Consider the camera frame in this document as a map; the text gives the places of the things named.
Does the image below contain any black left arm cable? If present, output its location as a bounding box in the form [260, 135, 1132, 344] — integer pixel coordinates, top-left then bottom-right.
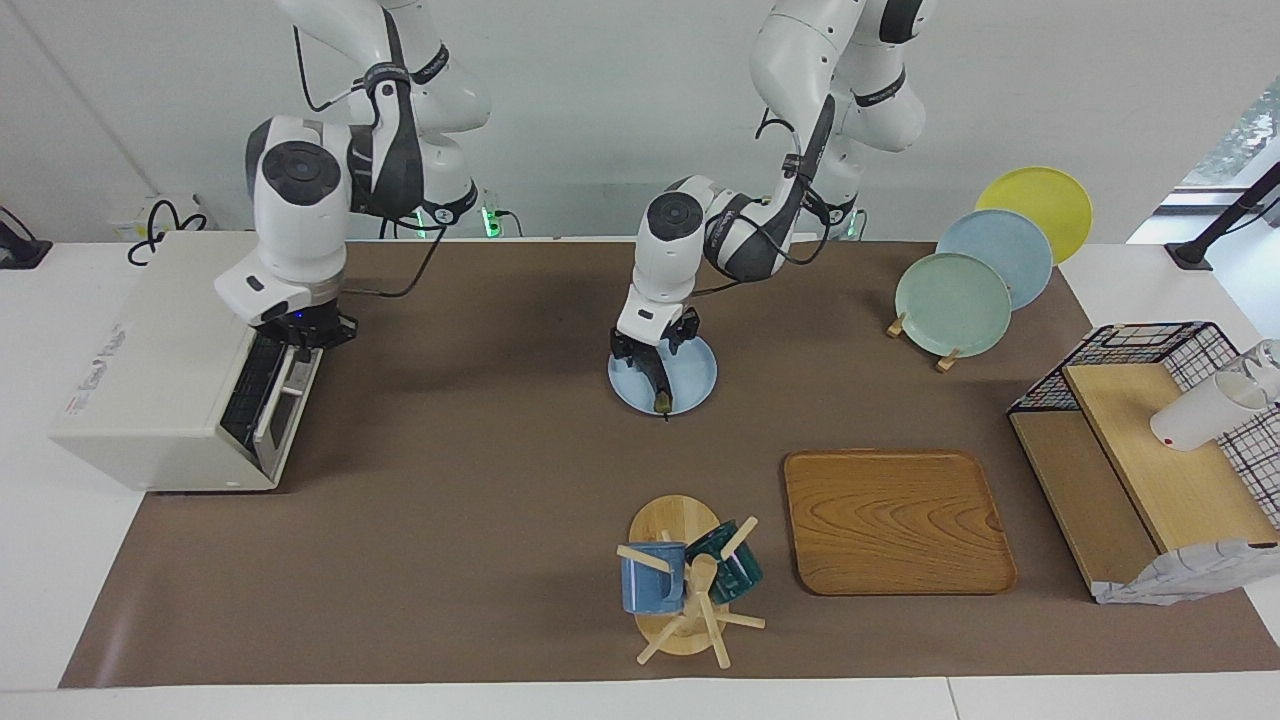
[690, 105, 833, 297]

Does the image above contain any clear glass cup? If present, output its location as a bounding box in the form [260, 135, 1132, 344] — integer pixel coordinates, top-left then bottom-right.
[1243, 340, 1280, 403]

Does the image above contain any white cup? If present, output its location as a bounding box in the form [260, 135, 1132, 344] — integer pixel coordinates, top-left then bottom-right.
[1150, 372, 1273, 453]

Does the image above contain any dark purple eggplant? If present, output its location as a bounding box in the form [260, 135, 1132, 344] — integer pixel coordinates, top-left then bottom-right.
[640, 358, 674, 417]

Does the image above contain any black desk stand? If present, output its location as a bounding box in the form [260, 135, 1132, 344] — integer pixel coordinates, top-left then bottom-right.
[1165, 160, 1280, 271]
[0, 208, 53, 271]

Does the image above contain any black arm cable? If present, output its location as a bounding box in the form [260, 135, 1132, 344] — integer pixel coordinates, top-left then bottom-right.
[690, 105, 833, 297]
[293, 25, 446, 299]

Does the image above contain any wooden plate rack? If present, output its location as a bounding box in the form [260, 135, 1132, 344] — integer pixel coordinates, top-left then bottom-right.
[886, 312, 963, 374]

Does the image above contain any wooden two-step shelf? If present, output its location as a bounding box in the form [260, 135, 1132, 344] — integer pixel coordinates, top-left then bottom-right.
[1008, 362, 1280, 601]

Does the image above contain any wooden serving tray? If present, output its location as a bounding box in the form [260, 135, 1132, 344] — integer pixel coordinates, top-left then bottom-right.
[783, 450, 1019, 597]

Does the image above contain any mint green plate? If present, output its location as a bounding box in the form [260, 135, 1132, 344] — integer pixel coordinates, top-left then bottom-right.
[894, 253, 1013, 358]

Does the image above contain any toaster oven glass door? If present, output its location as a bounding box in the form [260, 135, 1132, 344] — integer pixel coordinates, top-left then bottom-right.
[220, 328, 326, 479]

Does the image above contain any window with greenery outside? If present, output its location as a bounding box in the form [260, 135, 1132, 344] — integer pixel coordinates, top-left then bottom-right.
[1165, 75, 1280, 196]

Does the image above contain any brown paper table mat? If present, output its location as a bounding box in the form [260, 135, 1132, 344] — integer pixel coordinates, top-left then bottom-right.
[58, 240, 1280, 691]

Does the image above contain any blue mug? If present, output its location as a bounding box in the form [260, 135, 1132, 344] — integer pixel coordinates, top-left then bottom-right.
[620, 542, 689, 616]

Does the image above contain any yellow plate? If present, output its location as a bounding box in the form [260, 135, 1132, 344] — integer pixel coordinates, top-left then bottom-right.
[975, 166, 1094, 265]

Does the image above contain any black wire basket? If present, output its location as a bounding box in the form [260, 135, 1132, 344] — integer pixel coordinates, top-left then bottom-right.
[1008, 322, 1280, 531]

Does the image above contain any dark green mug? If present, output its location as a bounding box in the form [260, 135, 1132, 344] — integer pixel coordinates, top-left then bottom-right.
[685, 520, 765, 607]

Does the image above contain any light blue plate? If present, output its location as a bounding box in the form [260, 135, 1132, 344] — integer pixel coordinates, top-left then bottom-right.
[607, 333, 719, 417]
[936, 208, 1054, 311]

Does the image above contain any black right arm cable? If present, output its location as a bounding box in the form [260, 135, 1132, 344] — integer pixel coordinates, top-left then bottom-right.
[293, 25, 446, 299]

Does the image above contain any wooden mug tree stand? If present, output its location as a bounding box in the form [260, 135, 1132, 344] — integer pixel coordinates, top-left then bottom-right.
[615, 495, 767, 669]

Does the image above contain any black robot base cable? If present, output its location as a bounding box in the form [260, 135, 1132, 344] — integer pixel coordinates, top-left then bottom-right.
[480, 185, 526, 239]

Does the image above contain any black oven power cable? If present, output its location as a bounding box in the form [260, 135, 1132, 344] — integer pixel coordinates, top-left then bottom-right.
[127, 200, 211, 267]

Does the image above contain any beige toaster oven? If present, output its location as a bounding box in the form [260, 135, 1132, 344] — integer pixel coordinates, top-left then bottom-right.
[50, 232, 326, 493]

